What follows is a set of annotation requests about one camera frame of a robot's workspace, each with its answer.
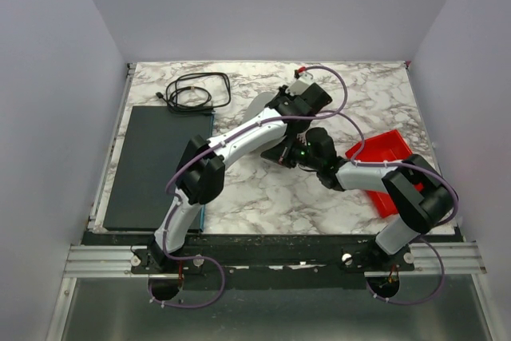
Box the grey plastic cable spool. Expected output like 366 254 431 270
242 92 283 154

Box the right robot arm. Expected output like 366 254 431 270
261 128 454 256

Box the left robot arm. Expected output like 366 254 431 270
149 81 332 270

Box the red plastic bin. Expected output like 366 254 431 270
345 129 413 219

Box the dark notebook blue spine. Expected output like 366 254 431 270
103 106 214 232

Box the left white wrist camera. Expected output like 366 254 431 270
287 71 314 96

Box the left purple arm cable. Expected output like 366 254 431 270
161 65 348 264

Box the black coiled cable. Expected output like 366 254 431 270
155 73 232 115

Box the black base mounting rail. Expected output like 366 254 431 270
131 234 414 290

